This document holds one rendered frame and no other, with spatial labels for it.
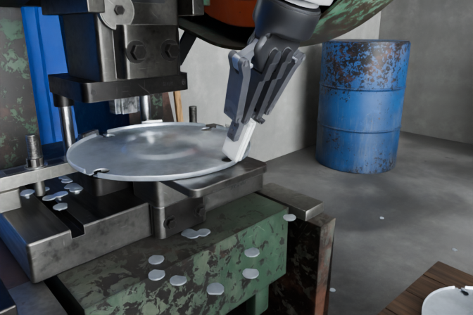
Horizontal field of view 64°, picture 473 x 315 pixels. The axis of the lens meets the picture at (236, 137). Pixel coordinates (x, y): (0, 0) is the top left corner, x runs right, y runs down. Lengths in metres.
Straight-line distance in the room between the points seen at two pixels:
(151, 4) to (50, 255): 0.40
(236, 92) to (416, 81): 3.50
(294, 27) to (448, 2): 3.42
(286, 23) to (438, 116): 3.49
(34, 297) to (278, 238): 0.41
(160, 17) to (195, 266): 0.40
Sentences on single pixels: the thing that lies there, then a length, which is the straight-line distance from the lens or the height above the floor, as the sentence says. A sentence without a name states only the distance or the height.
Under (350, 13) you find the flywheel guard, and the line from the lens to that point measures 0.80.
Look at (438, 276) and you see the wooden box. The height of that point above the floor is 0.35.
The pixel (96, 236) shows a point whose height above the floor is 0.68.
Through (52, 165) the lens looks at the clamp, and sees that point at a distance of 0.69.
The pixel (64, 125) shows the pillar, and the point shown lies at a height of 0.80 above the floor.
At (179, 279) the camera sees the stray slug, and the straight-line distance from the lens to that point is 0.55.
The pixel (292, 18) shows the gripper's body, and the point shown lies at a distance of 0.44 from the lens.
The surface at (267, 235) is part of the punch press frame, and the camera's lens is 0.71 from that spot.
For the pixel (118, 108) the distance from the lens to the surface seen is 0.71.
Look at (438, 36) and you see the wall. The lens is 3.84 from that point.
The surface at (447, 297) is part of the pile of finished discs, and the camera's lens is 1.09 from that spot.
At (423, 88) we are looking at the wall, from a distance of 3.90.
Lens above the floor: 0.97
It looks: 16 degrees down
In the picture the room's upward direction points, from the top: straight up
